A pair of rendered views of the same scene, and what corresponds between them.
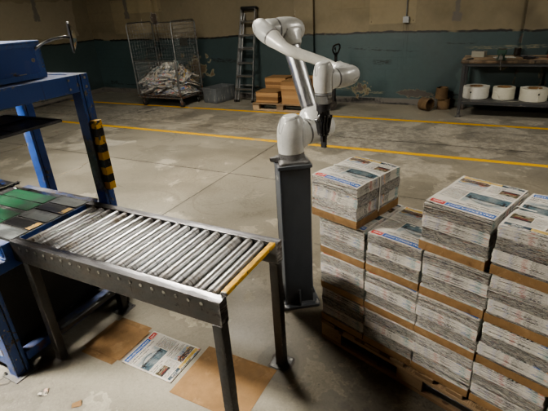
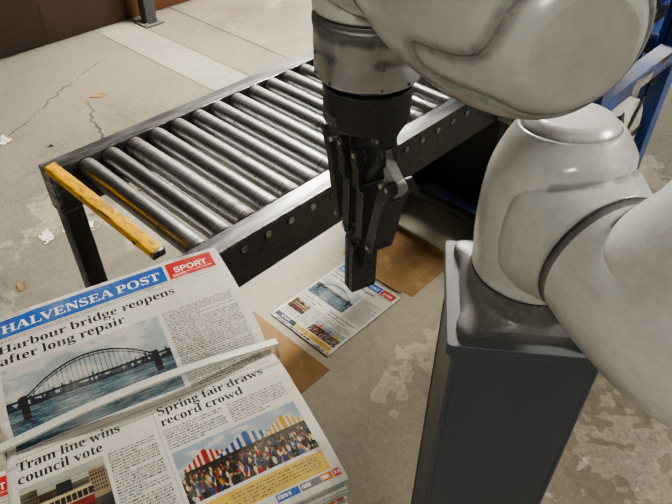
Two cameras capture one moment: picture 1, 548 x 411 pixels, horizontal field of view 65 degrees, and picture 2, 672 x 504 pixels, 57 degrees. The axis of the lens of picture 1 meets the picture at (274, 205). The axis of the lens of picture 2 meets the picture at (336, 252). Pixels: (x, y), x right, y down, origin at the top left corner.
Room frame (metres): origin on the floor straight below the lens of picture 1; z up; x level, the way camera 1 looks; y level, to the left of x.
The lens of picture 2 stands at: (2.35, -0.77, 1.60)
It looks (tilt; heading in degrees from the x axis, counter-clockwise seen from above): 41 degrees down; 105
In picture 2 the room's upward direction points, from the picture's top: straight up
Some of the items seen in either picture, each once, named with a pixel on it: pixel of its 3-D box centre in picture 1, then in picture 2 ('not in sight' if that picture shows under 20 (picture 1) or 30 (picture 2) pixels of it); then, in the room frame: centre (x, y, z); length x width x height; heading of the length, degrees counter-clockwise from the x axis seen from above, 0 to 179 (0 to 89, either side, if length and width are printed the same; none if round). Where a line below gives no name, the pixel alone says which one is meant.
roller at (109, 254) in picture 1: (130, 241); (342, 103); (1.97, 0.75, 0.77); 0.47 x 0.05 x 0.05; 151
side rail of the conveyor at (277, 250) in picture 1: (174, 228); (396, 158); (2.15, 0.57, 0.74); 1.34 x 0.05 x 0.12; 61
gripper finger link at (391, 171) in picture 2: not in sight; (386, 163); (2.28, -0.32, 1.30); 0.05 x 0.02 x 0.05; 133
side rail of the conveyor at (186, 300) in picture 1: (104, 276); (264, 94); (1.71, 0.81, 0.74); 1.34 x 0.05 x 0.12; 61
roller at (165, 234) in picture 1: (150, 246); (309, 120); (1.90, 0.64, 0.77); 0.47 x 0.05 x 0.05; 151
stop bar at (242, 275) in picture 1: (250, 267); (99, 207); (1.60, 0.12, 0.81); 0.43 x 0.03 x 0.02; 151
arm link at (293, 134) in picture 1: (292, 133); (555, 199); (2.45, -0.13, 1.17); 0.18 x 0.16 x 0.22; 124
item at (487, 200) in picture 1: (477, 196); not in sight; (1.65, -0.87, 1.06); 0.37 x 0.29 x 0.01; 132
